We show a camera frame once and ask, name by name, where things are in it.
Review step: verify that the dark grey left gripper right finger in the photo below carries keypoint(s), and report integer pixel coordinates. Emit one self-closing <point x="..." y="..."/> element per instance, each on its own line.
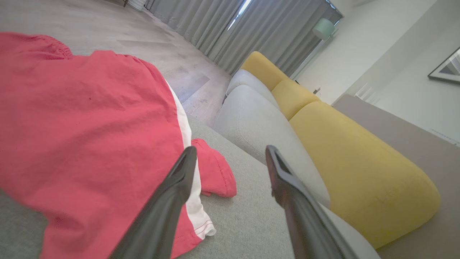
<point x="305" y="223"/>

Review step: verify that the grey pleated curtain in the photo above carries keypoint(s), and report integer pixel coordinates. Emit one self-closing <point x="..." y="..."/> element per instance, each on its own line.
<point x="230" y="39"/>

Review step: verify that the framed wall picture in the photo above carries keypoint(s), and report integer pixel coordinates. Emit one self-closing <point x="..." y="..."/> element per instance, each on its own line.
<point x="449" y="68"/>

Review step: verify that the red shorts with white stripes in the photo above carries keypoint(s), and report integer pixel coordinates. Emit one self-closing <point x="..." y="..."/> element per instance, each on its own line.
<point x="90" y="136"/>

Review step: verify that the floor lamp with pale shade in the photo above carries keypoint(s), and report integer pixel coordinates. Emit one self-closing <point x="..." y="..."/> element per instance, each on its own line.
<point x="323" y="28"/>

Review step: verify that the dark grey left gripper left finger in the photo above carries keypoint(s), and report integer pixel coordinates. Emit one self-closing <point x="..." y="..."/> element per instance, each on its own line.
<point x="161" y="216"/>

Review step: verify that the yellow sofa back cushion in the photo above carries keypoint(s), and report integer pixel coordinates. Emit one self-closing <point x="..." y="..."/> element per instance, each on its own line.
<point x="291" y="97"/>
<point x="262" y="68"/>
<point x="359" y="169"/>

